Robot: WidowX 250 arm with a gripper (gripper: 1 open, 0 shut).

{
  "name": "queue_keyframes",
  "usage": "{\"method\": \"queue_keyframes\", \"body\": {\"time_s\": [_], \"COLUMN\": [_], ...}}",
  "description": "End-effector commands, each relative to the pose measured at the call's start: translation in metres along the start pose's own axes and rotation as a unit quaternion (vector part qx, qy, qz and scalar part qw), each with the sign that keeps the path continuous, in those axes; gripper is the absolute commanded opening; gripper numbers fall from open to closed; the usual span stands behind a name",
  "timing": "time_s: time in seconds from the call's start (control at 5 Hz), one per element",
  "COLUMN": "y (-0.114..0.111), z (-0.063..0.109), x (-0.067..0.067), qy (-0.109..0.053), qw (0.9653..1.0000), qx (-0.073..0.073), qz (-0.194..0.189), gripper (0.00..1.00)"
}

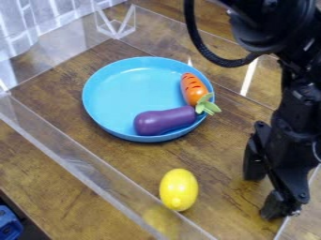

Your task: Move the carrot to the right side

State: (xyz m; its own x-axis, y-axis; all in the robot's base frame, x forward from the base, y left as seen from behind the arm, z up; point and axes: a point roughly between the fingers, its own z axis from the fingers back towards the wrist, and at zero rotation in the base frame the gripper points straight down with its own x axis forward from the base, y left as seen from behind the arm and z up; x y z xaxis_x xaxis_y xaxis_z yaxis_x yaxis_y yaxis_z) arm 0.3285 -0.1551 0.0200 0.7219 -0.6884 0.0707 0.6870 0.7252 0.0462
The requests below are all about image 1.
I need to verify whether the blue object at corner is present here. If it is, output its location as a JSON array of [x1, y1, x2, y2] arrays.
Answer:
[[0, 205, 24, 240]]

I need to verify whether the yellow toy lemon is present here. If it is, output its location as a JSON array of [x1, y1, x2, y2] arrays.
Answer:
[[159, 169, 198, 212]]

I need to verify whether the white checkered curtain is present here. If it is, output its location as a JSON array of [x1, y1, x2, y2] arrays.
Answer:
[[0, 0, 127, 60]]

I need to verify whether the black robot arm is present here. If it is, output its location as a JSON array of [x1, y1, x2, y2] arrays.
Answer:
[[223, 0, 321, 219]]

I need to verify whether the orange toy carrot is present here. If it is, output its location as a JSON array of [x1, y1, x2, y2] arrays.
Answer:
[[180, 72, 220, 115]]

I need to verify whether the clear acrylic barrier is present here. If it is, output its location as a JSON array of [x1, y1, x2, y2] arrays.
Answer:
[[0, 0, 321, 240]]

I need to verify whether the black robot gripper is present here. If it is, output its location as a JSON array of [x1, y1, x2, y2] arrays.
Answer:
[[243, 112, 321, 220]]

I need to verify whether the purple toy eggplant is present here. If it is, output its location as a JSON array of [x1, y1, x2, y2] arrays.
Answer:
[[132, 106, 196, 136]]

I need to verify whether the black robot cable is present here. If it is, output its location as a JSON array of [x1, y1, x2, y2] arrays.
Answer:
[[183, 0, 321, 163]]

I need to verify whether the blue plastic plate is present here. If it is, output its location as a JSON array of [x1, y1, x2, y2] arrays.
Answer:
[[81, 56, 211, 143]]

